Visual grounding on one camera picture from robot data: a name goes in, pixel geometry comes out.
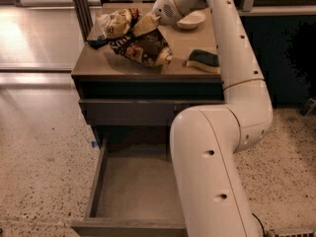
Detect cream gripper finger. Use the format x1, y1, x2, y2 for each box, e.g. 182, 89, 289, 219
132, 12, 160, 37

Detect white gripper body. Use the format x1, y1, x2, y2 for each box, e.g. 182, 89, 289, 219
152, 0, 184, 26

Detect brown chip bag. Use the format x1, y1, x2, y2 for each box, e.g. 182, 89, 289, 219
97, 8, 173, 68

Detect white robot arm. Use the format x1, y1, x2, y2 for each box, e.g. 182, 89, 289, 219
153, 0, 273, 237

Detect grey drawer cabinet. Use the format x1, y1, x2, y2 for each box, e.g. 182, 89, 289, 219
71, 9, 223, 150

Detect white ceramic bowl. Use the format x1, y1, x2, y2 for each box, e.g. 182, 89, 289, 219
177, 11, 205, 30

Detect black snack bar packet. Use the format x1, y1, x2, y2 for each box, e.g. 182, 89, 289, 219
86, 35, 109, 49

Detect green yellow sponge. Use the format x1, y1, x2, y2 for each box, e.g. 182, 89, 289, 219
186, 49, 220, 73

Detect white power strip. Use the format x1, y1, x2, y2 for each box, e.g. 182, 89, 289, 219
266, 228, 316, 237

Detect black floor cable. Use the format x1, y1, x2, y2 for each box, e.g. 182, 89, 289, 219
251, 212, 266, 237

